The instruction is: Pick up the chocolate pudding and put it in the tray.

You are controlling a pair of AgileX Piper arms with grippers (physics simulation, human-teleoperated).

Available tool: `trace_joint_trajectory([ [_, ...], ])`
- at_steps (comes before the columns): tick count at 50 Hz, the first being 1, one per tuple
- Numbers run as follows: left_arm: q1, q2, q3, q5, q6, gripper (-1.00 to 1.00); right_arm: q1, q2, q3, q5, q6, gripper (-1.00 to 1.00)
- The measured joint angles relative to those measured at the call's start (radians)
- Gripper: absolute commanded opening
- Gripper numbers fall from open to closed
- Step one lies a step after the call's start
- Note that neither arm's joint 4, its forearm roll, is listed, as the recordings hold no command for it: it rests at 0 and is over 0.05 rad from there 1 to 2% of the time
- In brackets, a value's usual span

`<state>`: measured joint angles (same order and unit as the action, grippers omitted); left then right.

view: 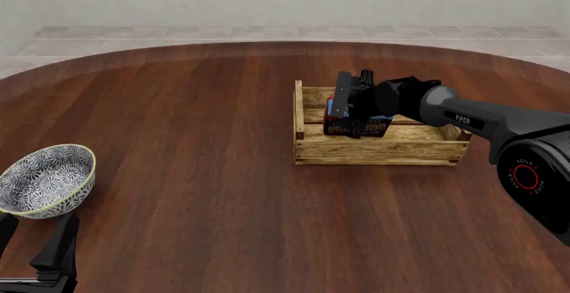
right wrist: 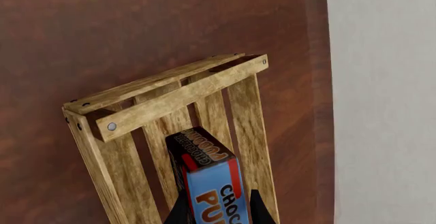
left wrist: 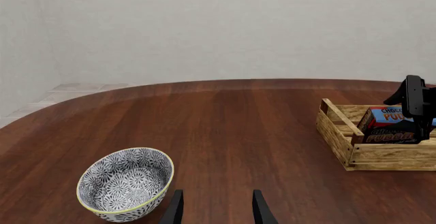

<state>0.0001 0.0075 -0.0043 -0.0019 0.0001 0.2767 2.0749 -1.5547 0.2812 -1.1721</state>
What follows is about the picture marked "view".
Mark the wooden slat tray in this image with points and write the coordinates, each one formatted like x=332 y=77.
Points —
x=378 y=147

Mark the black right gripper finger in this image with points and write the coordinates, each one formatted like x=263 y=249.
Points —
x=359 y=127
x=366 y=76

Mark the chocolate pudding box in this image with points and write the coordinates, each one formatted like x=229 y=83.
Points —
x=339 y=129

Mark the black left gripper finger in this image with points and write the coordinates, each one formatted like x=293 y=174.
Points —
x=6 y=231
x=58 y=246

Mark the black and white patterned bowl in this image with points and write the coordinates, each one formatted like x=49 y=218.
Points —
x=44 y=181

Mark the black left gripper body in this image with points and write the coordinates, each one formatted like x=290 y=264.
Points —
x=49 y=284

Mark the black and grey right robot arm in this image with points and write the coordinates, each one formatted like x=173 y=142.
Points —
x=472 y=119

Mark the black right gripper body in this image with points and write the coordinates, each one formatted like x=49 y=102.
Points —
x=363 y=101

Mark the small grey plate on stalk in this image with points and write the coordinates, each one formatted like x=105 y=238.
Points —
x=342 y=94

